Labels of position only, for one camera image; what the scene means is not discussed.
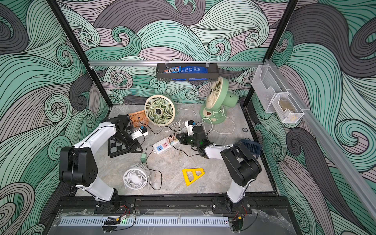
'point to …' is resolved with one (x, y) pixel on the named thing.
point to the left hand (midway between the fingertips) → (138, 146)
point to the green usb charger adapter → (143, 157)
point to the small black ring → (244, 128)
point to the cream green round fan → (159, 109)
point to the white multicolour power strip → (162, 146)
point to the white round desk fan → (137, 177)
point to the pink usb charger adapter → (171, 139)
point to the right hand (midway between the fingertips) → (177, 135)
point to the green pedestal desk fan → (218, 99)
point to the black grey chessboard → (116, 149)
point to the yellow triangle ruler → (196, 177)
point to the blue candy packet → (186, 69)
